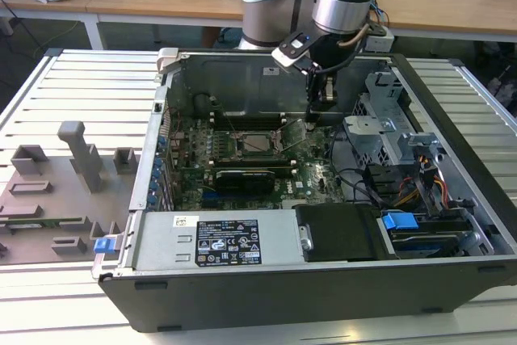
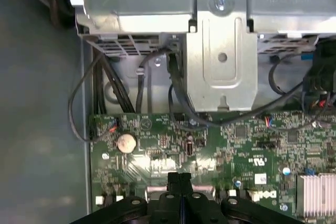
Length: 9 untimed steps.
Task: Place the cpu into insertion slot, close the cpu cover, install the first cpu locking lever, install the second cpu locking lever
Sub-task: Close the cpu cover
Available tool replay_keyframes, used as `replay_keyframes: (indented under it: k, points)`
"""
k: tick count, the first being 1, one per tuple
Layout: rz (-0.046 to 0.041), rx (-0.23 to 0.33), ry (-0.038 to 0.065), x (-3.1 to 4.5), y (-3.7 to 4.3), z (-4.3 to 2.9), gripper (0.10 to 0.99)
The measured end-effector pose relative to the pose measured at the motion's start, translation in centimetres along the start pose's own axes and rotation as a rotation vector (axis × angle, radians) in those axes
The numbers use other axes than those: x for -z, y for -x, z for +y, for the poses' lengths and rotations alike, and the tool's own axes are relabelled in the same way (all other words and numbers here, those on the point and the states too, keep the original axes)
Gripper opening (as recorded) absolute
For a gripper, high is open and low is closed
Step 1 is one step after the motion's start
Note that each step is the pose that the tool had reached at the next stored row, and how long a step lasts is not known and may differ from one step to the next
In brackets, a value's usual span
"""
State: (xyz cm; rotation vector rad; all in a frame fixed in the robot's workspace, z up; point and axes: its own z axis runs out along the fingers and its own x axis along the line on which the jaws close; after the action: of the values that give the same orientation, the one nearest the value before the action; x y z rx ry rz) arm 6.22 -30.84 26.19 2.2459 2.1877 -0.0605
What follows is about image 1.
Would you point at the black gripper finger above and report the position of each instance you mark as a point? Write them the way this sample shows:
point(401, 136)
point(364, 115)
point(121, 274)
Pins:
point(330, 86)
point(313, 90)

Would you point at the CPU socket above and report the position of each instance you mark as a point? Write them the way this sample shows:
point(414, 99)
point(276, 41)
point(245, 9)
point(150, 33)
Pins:
point(236, 147)

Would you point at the blue expansion slot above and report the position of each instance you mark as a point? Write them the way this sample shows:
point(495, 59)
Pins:
point(211, 196)

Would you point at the silver metal drive cage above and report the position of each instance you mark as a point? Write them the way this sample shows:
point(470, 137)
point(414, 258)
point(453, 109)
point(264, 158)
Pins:
point(375, 135)

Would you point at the green motherboard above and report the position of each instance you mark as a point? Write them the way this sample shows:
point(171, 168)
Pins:
point(311, 175)

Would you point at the black graphics card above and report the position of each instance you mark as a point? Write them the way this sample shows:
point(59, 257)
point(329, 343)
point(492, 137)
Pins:
point(244, 183)

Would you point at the black plastic shroud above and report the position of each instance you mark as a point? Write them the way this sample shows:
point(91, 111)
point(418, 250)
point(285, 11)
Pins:
point(343, 232)

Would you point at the blue disk carrier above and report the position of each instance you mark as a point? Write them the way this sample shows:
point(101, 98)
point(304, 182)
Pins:
point(400, 220)

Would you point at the black open PC case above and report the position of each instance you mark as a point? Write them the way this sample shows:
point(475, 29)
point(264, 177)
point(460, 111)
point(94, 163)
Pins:
point(282, 300)

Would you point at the silver power supply unit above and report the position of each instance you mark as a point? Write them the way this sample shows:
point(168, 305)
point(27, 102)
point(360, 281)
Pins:
point(161, 240)

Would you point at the grey parts rack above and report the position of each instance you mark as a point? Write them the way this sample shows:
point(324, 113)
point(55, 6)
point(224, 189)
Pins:
point(76, 199)

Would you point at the blue case latch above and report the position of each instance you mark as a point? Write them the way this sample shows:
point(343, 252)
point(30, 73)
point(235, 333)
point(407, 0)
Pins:
point(101, 246)

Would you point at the short wooden desk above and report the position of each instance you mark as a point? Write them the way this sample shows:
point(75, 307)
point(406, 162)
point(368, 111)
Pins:
point(48, 5)

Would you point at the green RAM stick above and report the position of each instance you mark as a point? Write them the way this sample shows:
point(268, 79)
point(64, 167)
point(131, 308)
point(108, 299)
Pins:
point(40, 222)

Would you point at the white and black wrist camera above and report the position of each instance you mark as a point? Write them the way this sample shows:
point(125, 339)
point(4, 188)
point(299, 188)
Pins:
point(288, 52)

